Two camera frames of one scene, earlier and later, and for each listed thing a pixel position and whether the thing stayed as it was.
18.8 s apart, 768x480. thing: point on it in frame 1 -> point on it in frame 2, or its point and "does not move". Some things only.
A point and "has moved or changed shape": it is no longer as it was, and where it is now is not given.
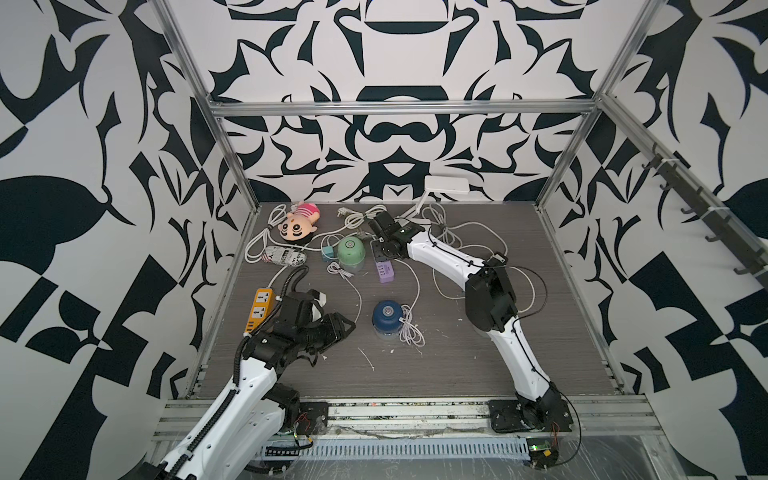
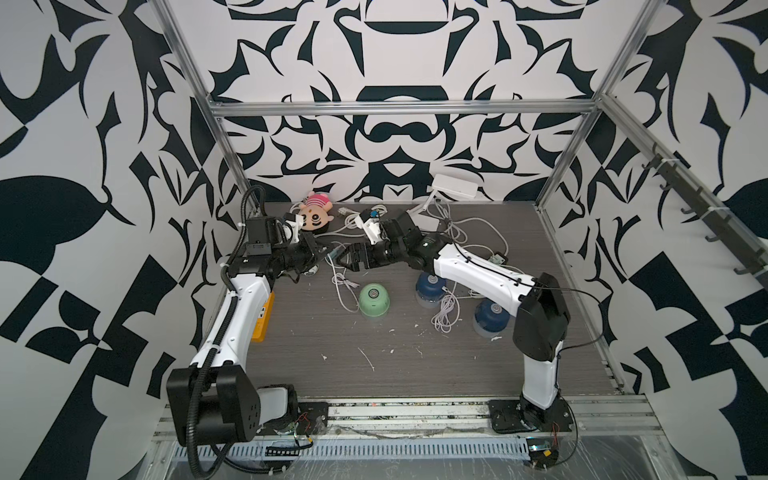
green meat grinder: (351, 253) has moved or changed shape
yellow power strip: (262, 307) does not move
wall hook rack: (755, 263) does not move
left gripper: (335, 328) -> (308, 246)
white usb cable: (410, 331) -> (448, 313)
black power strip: (495, 262) does not move
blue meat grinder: (386, 317) -> (429, 289)
